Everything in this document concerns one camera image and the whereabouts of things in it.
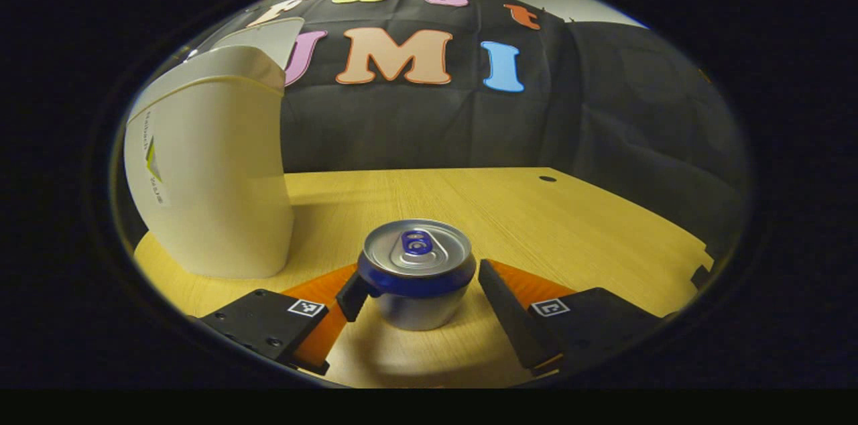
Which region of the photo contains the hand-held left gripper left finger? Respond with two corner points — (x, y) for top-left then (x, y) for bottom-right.
(199, 263), (380, 377)

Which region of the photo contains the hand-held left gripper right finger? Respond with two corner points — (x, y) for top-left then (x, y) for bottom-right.
(477, 259), (663, 377)

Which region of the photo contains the silver blue pop can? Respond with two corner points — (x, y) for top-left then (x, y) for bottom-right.
(357, 219), (477, 332)

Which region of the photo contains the white desktop garbage bin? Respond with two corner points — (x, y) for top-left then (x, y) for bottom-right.
(123, 16), (306, 280)

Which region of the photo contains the wooden desktop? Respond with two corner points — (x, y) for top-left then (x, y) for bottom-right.
(133, 167), (715, 389)

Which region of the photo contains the black backdrop cloth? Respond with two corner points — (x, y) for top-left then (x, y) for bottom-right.
(184, 0), (749, 258)

